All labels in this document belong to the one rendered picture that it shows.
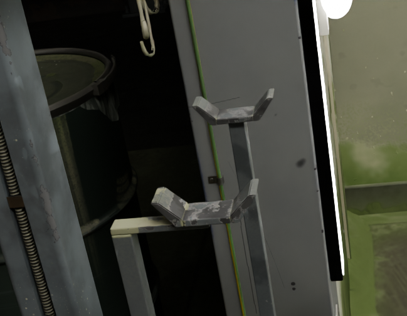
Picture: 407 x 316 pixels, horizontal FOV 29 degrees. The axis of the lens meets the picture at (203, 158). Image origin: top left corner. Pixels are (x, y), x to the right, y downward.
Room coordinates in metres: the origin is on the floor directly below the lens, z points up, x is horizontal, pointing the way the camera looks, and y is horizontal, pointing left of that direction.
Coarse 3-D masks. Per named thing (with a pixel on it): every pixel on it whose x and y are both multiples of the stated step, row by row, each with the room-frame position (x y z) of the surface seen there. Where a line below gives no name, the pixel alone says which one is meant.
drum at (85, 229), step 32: (96, 96) 1.63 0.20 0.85; (64, 128) 1.54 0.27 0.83; (96, 128) 1.61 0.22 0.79; (64, 160) 1.53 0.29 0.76; (96, 160) 1.59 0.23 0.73; (128, 160) 1.74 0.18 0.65; (96, 192) 1.57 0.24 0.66; (128, 192) 1.67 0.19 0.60; (96, 224) 1.54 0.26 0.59; (0, 256) 1.47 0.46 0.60; (96, 256) 1.54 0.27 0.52; (0, 288) 1.47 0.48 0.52; (96, 288) 1.53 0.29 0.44
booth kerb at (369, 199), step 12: (348, 192) 2.32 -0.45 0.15; (360, 192) 2.31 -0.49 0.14; (372, 192) 2.31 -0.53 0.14; (384, 192) 2.30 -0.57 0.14; (396, 192) 2.29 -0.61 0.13; (348, 204) 2.32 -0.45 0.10; (360, 204) 2.32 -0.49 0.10; (372, 204) 2.31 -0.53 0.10; (384, 204) 2.30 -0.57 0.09; (396, 204) 2.29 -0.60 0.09
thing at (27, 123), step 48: (0, 0) 0.64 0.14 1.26; (0, 48) 0.63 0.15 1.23; (0, 96) 0.63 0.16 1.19; (0, 144) 0.64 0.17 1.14; (48, 144) 0.66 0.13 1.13; (0, 192) 0.64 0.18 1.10; (48, 192) 0.63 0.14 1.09; (0, 240) 0.64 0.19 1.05; (48, 240) 0.63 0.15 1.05; (48, 288) 0.65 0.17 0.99
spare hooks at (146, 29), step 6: (138, 0) 1.15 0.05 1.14; (144, 0) 1.16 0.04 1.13; (156, 0) 1.21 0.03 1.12; (138, 6) 1.16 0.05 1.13; (144, 6) 1.16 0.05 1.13; (156, 6) 1.21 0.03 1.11; (150, 12) 1.19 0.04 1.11; (156, 12) 1.20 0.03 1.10; (144, 24) 1.12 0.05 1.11; (150, 24) 1.16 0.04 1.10; (144, 30) 1.12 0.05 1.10; (150, 30) 1.16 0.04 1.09; (144, 36) 1.13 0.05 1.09; (150, 36) 1.16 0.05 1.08; (144, 48) 1.13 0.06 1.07; (144, 54) 1.14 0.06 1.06; (150, 54) 1.15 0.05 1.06
